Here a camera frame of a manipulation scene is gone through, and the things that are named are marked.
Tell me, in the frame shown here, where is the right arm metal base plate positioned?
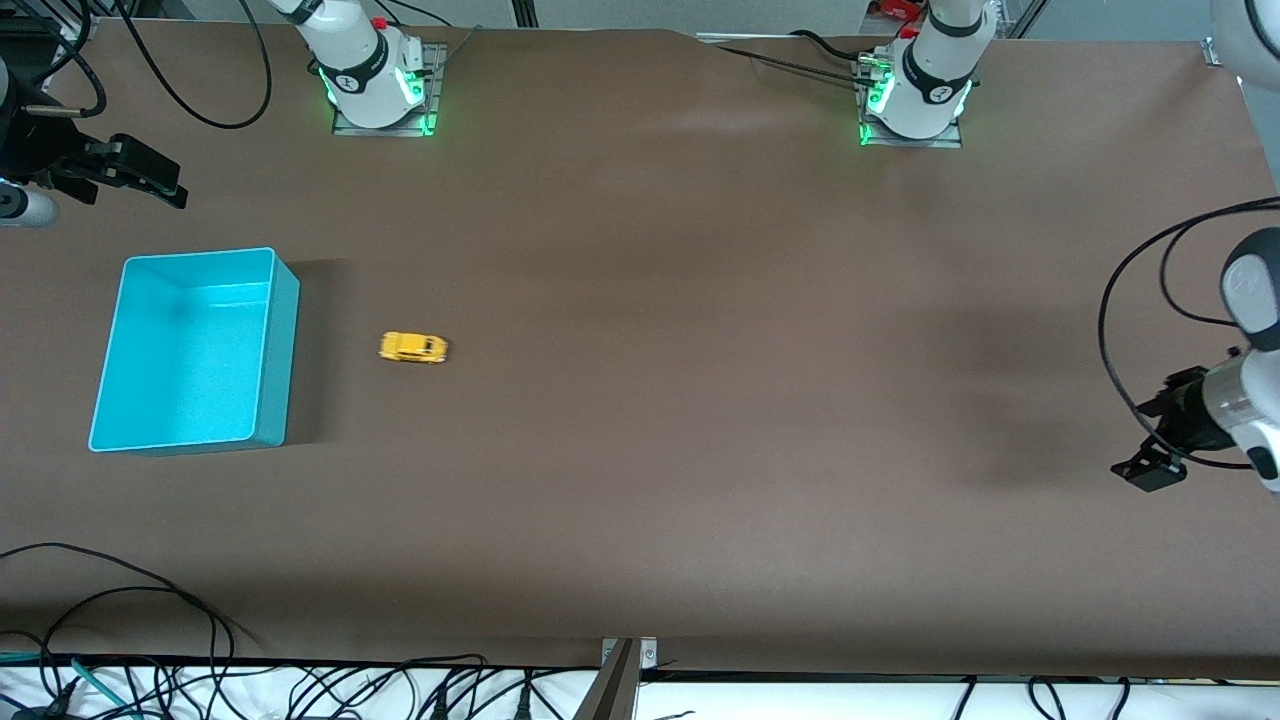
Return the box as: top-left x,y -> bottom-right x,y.
331,42 -> 447,139

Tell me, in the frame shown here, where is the small black cable loop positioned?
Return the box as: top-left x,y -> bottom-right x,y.
38,586 -> 237,720

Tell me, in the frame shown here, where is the dark metal frame post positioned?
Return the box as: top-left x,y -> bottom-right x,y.
0,0 -> 101,46

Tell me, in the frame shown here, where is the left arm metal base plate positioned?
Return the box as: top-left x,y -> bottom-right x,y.
854,55 -> 966,150

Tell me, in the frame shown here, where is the curved black base cable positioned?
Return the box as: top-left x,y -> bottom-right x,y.
788,28 -> 873,65

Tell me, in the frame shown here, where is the teal cable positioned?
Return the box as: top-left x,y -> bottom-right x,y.
0,650 -> 143,720

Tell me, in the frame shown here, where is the thin black base cable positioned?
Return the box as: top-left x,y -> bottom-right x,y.
384,0 -> 483,73

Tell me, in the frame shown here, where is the teal plastic storage bin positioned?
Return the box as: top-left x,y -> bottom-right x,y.
88,247 -> 301,457

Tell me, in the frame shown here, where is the metal table clamp bracket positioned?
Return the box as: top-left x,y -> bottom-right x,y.
571,636 -> 659,720

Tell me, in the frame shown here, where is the long looping black cable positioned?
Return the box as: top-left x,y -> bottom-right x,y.
112,0 -> 275,132

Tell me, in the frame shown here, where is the large black cable loop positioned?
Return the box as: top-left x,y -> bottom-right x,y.
0,542 -> 265,720

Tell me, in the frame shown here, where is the yellow beetle toy car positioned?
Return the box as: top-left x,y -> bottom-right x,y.
377,331 -> 450,366

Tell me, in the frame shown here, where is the brown table cover mat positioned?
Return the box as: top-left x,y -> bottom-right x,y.
0,18 -> 1280,683

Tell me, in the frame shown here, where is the straight black base cable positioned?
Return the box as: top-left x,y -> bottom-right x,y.
714,44 -> 883,89

